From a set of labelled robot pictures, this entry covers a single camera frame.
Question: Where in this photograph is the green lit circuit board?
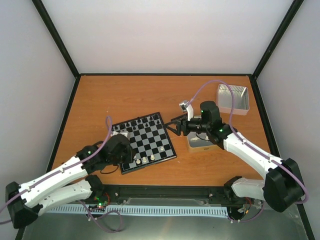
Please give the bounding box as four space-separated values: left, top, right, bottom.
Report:
94 193 110 209

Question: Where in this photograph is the light blue cable duct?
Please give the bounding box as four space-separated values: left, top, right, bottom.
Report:
48 203 228 218

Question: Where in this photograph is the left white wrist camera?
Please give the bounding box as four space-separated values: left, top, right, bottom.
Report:
112 131 131 140

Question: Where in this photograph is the black aluminium frame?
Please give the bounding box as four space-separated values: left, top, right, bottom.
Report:
14 0 320 240

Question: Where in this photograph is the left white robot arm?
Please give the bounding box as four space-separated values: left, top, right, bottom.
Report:
5 132 135 229

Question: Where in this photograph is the gold metal tin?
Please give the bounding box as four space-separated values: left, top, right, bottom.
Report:
185 115 218 153

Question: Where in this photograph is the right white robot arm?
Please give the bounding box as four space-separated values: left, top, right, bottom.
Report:
165 101 309 213

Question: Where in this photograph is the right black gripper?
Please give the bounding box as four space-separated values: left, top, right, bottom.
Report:
164 113 210 136

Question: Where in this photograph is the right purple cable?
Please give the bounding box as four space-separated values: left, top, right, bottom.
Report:
187 79 310 223

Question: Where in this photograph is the black and silver chessboard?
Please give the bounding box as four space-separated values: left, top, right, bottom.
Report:
120 112 177 175

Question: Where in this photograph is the black chess piece set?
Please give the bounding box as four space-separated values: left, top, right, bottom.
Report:
112 112 162 133

